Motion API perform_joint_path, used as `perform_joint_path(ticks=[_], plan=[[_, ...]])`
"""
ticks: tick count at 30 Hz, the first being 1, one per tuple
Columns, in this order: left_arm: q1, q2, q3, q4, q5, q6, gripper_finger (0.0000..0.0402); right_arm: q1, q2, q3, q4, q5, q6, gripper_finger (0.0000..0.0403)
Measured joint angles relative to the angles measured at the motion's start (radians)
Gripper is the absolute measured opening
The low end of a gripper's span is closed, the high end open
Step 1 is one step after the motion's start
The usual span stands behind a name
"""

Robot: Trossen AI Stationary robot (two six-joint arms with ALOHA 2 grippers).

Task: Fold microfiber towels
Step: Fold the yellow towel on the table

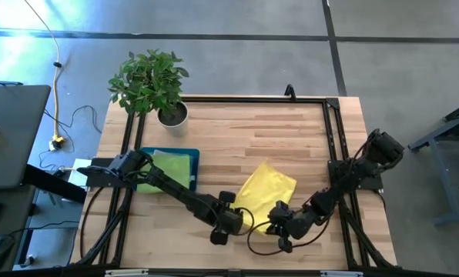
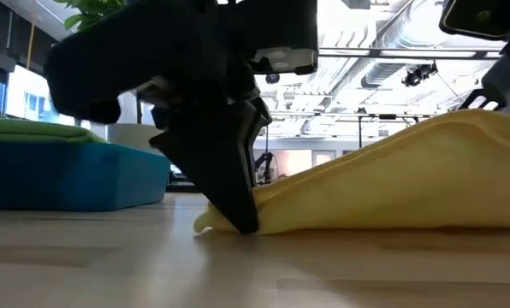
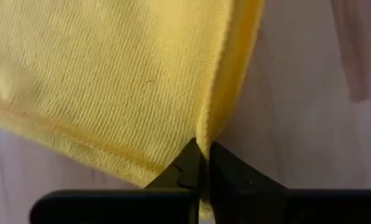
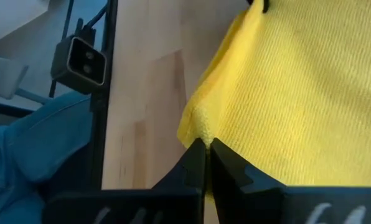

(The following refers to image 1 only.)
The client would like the curved black cable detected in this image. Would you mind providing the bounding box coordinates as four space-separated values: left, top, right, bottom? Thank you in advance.
79 186 99 259

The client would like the green microfiber towel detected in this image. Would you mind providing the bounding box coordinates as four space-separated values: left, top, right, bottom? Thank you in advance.
136 151 192 195

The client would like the black desk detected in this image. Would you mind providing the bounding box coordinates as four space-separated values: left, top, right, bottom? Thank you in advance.
0 164 88 272

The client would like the black clamp hook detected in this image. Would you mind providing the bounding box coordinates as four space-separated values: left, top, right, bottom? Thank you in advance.
283 83 298 102

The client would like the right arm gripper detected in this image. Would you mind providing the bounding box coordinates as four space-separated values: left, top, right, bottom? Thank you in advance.
265 209 318 254

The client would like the teal plastic bin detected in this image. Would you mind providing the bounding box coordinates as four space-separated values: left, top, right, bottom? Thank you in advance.
136 146 201 194

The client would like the grey laptop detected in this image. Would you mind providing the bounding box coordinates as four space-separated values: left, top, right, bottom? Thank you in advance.
0 84 52 190

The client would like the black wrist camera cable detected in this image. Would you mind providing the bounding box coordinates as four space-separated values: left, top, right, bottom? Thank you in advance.
246 215 333 257
235 206 256 236

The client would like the yellow microfiber towel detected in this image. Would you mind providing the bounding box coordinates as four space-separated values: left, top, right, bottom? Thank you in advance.
230 159 298 235

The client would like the white plant pot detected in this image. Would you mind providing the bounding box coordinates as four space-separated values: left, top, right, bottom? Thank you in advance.
156 100 190 138

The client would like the thin black floor cable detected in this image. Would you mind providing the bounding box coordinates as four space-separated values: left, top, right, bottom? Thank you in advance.
39 104 103 170

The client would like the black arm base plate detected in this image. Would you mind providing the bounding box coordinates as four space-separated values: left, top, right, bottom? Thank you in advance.
327 159 384 192
85 156 138 189

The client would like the yellow extension cable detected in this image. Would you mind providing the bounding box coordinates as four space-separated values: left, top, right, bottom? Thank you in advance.
23 0 65 149

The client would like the grey metal table frame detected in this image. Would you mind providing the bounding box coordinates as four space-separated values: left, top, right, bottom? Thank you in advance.
407 96 459 227

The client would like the black aluminium frame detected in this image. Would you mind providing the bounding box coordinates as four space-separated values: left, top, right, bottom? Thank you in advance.
70 94 398 277

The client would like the green leafy plant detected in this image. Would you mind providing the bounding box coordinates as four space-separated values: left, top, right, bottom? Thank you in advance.
107 48 190 118

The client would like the white frame bracket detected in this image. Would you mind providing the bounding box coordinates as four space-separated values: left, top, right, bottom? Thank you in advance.
320 270 364 277
105 269 149 277

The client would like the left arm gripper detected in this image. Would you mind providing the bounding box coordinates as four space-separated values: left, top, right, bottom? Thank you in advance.
209 190 246 246

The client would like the white power socket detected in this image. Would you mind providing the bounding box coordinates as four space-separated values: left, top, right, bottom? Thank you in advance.
48 136 67 152

